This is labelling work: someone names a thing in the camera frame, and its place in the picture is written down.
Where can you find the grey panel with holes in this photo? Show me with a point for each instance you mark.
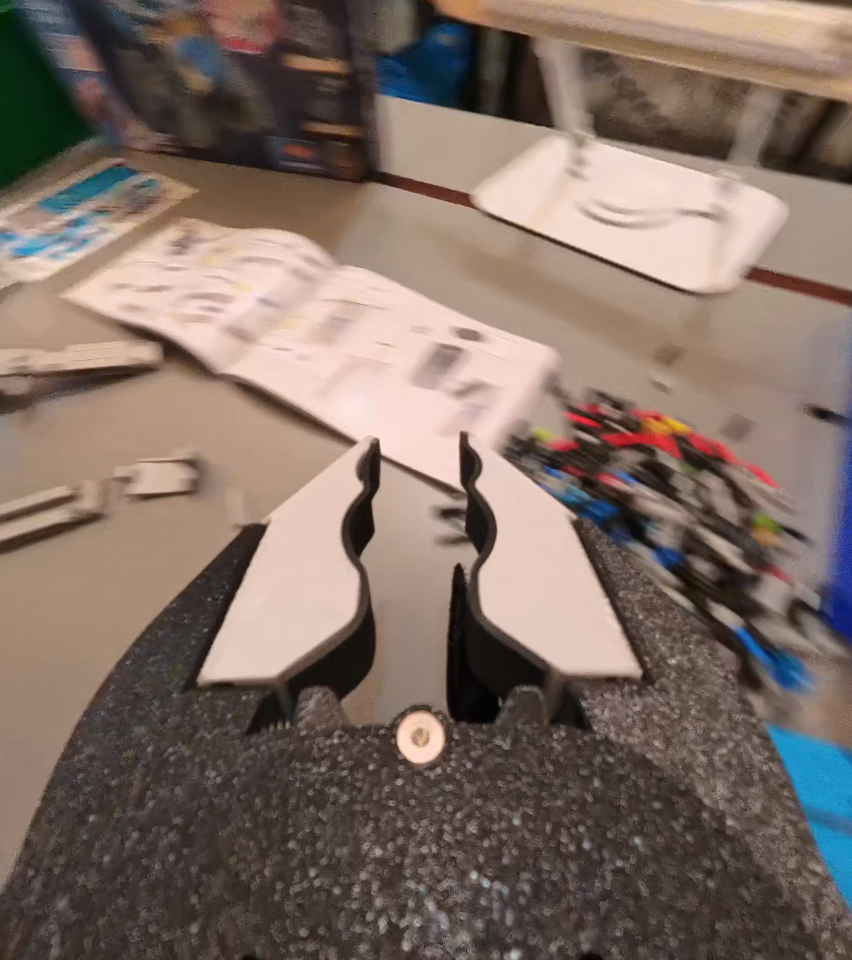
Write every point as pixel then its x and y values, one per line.
pixel 103 356

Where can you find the grey open frame piece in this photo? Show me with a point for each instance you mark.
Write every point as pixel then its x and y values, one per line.
pixel 28 514

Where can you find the blue sticker sheet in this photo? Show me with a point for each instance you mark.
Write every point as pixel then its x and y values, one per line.
pixel 81 210

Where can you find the grey desk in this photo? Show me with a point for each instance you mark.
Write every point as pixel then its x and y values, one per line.
pixel 96 600

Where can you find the small black building piece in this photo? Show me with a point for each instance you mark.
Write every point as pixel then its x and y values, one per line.
pixel 827 412

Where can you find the dark blue toy kit box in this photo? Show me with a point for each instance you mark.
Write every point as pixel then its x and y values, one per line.
pixel 231 75

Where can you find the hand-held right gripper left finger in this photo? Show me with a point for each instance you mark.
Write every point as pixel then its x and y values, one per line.
pixel 291 600

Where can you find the pile of small colourful pieces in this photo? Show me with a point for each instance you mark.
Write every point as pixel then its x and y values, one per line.
pixel 666 495

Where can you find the white instruction booklet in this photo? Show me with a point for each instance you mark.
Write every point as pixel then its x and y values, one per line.
pixel 283 322

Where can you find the grey curved panel piece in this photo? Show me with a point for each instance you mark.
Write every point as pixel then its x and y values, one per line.
pixel 160 474

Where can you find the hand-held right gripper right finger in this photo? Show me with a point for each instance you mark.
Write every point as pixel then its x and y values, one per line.
pixel 553 600

